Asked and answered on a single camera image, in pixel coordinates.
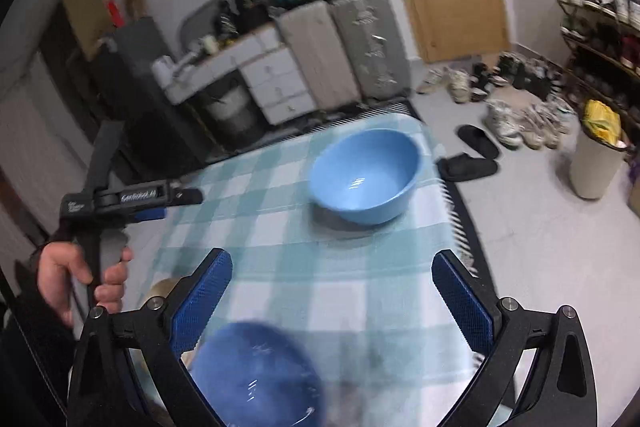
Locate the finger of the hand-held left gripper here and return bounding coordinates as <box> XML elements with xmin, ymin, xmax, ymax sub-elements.
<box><xmin>172</xmin><ymin>188</ymin><xmax>204</xmax><ymax>206</ymax></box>
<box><xmin>132</xmin><ymin>207</ymin><xmax>167</xmax><ymax>224</ymax></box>

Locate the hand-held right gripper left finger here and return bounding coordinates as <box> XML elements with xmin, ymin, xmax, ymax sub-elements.
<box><xmin>67</xmin><ymin>248</ymin><xmax>233</xmax><ymax>427</ymax></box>

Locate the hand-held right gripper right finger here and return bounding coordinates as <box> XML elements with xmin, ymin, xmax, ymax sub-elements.
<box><xmin>431</xmin><ymin>249</ymin><xmax>598</xmax><ymax>427</ymax></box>

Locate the large beige plate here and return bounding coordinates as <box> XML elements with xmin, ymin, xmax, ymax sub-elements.
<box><xmin>125</xmin><ymin>278</ymin><xmax>201</xmax><ymax>427</ymax></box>

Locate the light blue bowl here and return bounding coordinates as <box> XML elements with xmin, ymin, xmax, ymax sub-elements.
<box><xmin>307</xmin><ymin>128</ymin><xmax>426</xmax><ymax>226</ymax></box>

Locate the person's left forearm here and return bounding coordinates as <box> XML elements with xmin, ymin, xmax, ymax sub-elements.
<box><xmin>0</xmin><ymin>247</ymin><xmax>76</xmax><ymax>427</ymax></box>

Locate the person's left hand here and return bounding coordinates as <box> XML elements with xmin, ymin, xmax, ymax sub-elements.
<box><xmin>39</xmin><ymin>241</ymin><xmax>133</xmax><ymax>328</ymax></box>

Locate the wicker laundry basket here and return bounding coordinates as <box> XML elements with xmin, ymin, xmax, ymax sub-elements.
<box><xmin>202</xmin><ymin>82</ymin><xmax>253</xmax><ymax>142</ymax></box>

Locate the dark grey refrigerator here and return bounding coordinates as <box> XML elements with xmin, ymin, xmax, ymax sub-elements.
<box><xmin>95</xmin><ymin>17</ymin><xmax>211</xmax><ymax>188</ymax></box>

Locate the teal checked tablecloth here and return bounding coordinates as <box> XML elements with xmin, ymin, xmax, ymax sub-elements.
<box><xmin>122</xmin><ymin>112</ymin><xmax>501</xmax><ymax>427</ymax></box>

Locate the white kettle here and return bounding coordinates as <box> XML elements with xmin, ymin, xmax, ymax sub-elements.
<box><xmin>151</xmin><ymin>54</ymin><xmax>176</xmax><ymax>85</ymax></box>

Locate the black slipper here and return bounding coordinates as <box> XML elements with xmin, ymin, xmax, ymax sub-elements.
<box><xmin>457</xmin><ymin>124</ymin><xmax>501</xmax><ymax>159</ymax></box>
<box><xmin>436</xmin><ymin>153</ymin><xmax>499</xmax><ymax>182</ymax></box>

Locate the dark wardrobe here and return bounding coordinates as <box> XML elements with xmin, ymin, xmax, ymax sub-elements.
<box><xmin>37</xmin><ymin>2</ymin><xmax>121</xmax><ymax>158</ymax></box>

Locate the white dressing table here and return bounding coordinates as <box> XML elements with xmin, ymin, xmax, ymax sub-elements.
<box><xmin>152</xmin><ymin>24</ymin><xmax>321</xmax><ymax>128</ymax></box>

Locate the oval mirror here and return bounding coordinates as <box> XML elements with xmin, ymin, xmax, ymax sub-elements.
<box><xmin>180</xmin><ymin>0</ymin><xmax>236</xmax><ymax>52</ymax></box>

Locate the large flat cardboard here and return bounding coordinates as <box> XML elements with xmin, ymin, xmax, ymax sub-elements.
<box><xmin>62</xmin><ymin>0</ymin><xmax>108</xmax><ymax>60</ymax></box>

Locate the row of worn shoes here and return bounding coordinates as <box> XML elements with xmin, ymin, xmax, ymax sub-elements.
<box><xmin>416</xmin><ymin>52</ymin><xmax>578</xmax><ymax>151</ymax></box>

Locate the white trash bin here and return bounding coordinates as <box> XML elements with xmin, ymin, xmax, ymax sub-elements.
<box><xmin>569</xmin><ymin>122</ymin><xmax>628</xmax><ymax>200</ymax></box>

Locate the black box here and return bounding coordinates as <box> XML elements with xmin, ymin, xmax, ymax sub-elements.
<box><xmin>227</xmin><ymin>4</ymin><xmax>273</xmax><ymax>32</ymax></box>

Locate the beige suitcase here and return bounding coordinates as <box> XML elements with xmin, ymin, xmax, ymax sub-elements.
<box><xmin>274</xmin><ymin>1</ymin><xmax>362</xmax><ymax>112</ymax></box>

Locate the brown cardboard box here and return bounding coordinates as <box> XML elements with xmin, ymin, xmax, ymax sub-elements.
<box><xmin>122</xmin><ymin>0</ymin><xmax>148</xmax><ymax>22</ymax></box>

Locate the purple bag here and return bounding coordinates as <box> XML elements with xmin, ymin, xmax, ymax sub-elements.
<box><xmin>627</xmin><ymin>157</ymin><xmax>640</xmax><ymax>208</ymax></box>

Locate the yellow plastic bag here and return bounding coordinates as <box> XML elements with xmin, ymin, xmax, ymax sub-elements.
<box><xmin>582</xmin><ymin>99</ymin><xmax>623</xmax><ymax>145</ymax></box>

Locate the silver suitcase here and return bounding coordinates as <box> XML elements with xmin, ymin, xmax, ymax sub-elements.
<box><xmin>330</xmin><ymin>0</ymin><xmax>412</xmax><ymax>100</ymax></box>

